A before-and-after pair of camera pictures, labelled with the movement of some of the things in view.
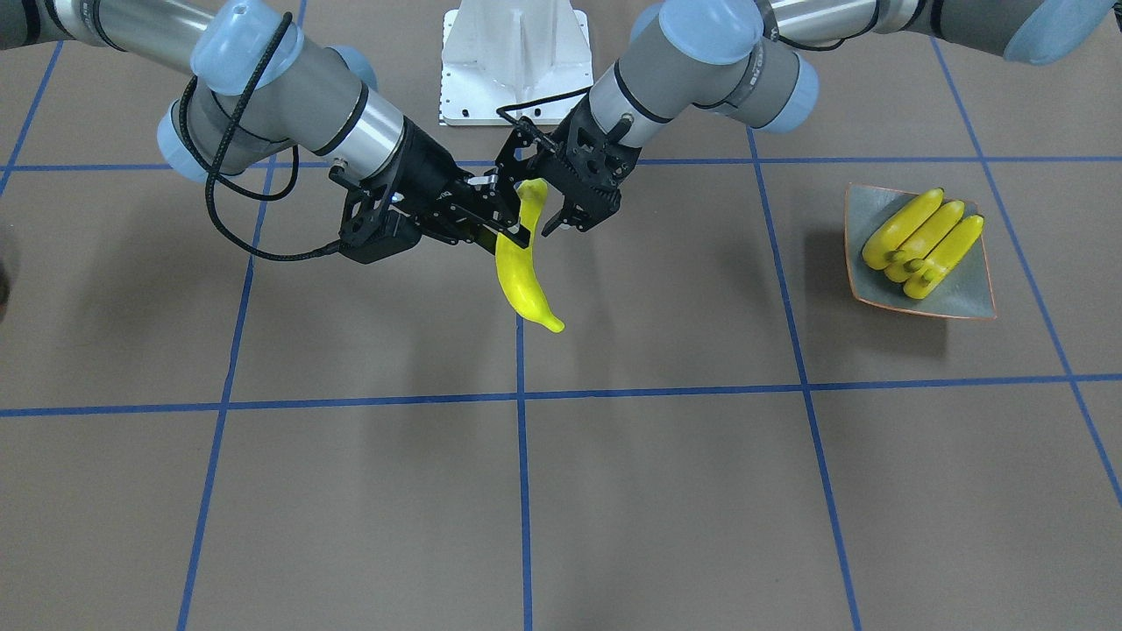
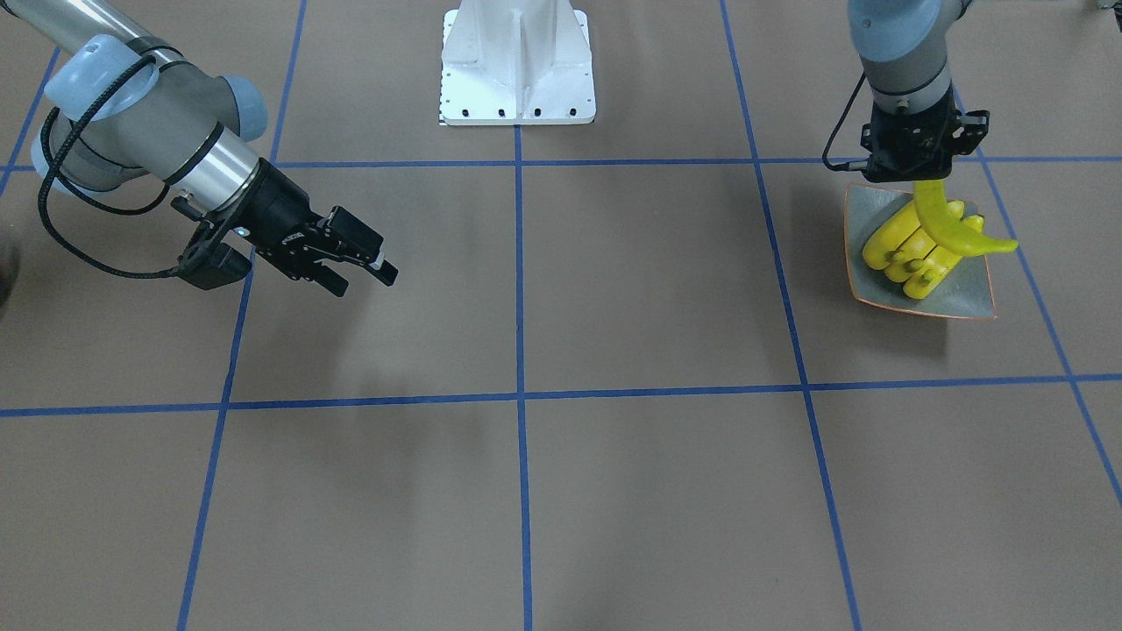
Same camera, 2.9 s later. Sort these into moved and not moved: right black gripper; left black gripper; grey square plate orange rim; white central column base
Moved: right black gripper; left black gripper
Not moved: grey square plate orange rim; white central column base
